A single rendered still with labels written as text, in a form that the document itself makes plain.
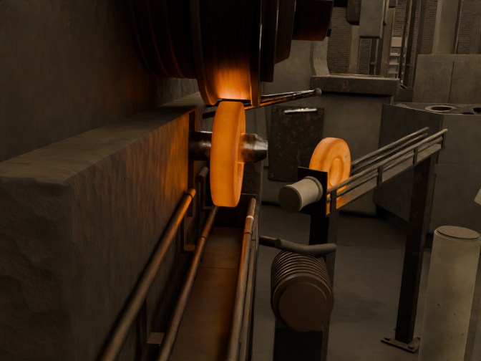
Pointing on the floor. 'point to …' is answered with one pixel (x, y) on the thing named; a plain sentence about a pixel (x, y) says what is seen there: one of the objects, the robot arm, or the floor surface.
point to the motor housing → (299, 306)
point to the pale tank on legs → (402, 44)
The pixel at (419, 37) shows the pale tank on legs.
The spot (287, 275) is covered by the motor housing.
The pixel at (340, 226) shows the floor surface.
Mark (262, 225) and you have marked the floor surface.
